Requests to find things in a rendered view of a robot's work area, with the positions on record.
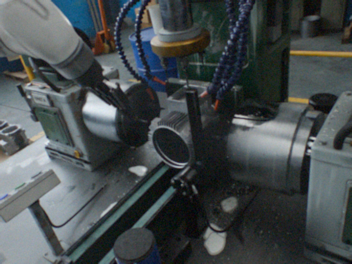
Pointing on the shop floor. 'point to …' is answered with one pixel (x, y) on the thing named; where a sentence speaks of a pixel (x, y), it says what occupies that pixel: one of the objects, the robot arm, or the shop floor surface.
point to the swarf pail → (309, 26)
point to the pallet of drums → (10, 61)
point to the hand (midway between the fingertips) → (127, 111)
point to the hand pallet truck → (103, 37)
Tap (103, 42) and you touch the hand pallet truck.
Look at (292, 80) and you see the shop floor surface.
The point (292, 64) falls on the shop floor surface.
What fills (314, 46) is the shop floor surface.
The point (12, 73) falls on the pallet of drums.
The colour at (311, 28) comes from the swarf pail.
